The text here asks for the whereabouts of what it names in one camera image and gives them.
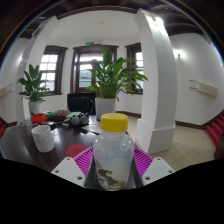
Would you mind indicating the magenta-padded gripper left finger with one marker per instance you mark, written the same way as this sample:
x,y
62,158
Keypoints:
x,y
68,170

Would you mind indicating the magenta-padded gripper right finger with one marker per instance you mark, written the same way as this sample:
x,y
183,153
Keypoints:
x,y
156,170

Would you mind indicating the yellow-capped clear plastic bottle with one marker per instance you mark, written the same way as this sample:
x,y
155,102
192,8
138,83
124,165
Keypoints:
x,y
113,150

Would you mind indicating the flat round red coaster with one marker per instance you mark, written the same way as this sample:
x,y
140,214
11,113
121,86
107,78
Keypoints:
x,y
75,150

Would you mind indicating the white speckled mug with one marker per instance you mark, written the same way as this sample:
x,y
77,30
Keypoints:
x,y
43,138

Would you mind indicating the grey headphones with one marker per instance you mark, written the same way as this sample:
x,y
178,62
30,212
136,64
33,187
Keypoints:
x,y
80,120

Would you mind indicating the green flat booklet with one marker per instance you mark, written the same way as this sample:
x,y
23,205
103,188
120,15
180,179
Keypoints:
x,y
73,115

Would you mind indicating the box of small items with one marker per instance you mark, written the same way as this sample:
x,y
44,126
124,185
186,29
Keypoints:
x,y
60,115

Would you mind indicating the red plastic box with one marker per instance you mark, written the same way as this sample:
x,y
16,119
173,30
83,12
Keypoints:
x,y
40,118

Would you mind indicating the printed paper sheet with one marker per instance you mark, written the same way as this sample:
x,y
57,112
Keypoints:
x,y
25,122

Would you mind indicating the black chair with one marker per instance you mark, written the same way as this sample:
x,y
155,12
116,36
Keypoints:
x,y
80,103

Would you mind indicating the red carpeted staircase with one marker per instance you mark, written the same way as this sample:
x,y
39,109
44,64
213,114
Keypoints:
x,y
216,128
2,128

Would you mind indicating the small potted green plant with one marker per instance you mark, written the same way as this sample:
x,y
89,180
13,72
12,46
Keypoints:
x,y
33,86

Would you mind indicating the large potted green plant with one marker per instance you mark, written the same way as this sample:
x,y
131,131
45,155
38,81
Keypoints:
x,y
110,80

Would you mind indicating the dark-framed window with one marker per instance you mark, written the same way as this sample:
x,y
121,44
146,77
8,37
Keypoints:
x,y
50,71
135,56

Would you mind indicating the dark-framed glass door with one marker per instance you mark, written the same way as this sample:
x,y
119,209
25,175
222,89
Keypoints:
x,y
83,66

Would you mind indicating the green exit sign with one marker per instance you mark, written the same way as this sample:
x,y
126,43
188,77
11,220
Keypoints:
x,y
89,42

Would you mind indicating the white wall heater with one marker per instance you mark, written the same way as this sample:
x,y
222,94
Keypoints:
x,y
5,90
205,88

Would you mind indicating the wall lamp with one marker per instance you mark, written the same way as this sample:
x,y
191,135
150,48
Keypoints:
x,y
179,54

